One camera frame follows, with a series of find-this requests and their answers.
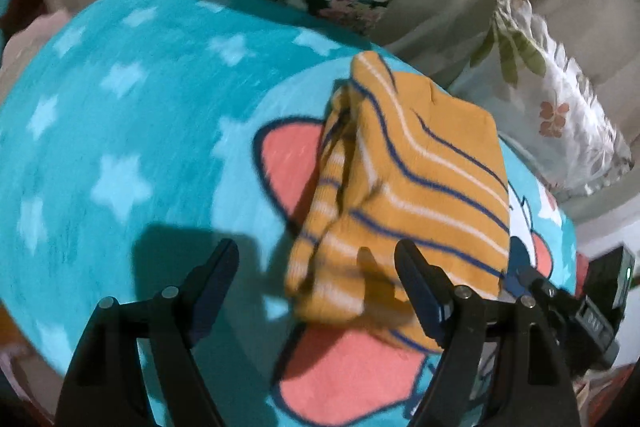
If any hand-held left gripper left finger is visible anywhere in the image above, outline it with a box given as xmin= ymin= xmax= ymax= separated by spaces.
xmin=54 ymin=238 xmax=240 ymax=427

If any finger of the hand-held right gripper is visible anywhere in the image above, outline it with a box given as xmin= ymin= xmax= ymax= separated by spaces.
xmin=515 ymin=264 xmax=557 ymax=309

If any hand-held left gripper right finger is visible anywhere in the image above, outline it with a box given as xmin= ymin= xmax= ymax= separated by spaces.
xmin=394 ymin=239 xmax=581 ymax=427

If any orange striped small garment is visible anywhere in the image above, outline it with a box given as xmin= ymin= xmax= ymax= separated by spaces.
xmin=284 ymin=51 xmax=512 ymax=354

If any white floral frilled pillow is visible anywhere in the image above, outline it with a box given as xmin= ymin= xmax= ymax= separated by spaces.
xmin=450 ymin=0 xmax=636 ymax=204

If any teal star printed blanket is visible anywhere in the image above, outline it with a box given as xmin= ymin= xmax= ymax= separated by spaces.
xmin=0 ymin=0 xmax=581 ymax=427

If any pink cloth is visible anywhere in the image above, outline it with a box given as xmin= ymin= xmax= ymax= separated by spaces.
xmin=0 ymin=9 xmax=72 ymax=80

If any dark red cloth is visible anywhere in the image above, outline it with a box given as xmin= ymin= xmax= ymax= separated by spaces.
xmin=0 ymin=0 xmax=49 ymax=38

